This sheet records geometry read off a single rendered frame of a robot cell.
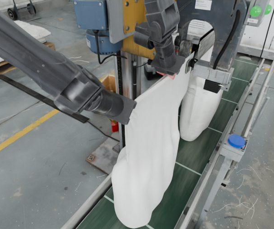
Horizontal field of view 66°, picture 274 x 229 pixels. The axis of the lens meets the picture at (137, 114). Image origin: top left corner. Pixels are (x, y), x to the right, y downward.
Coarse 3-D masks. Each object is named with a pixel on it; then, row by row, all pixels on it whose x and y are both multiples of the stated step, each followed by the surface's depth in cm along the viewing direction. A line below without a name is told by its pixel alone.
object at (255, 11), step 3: (255, 6) 63; (258, 6) 63; (252, 9) 63; (255, 9) 63; (258, 9) 63; (252, 12) 64; (255, 12) 63; (258, 12) 63; (252, 15) 64; (255, 15) 64
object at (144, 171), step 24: (144, 96) 67; (168, 96) 84; (144, 120) 74; (168, 120) 90; (144, 144) 79; (168, 144) 85; (120, 168) 76; (144, 168) 76; (168, 168) 93; (120, 192) 80; (144, 192) 79; (120, 216) 94; (144, 216) 90
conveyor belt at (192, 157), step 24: (240, 72) 218; (240, 96) 185; (216, 120) 161; (192, 144) 142; (216, 144) 142; (192, 168) 128; (168, 192) 116; (192, 192) 116; (96, 216) 106; (168, 216) 106
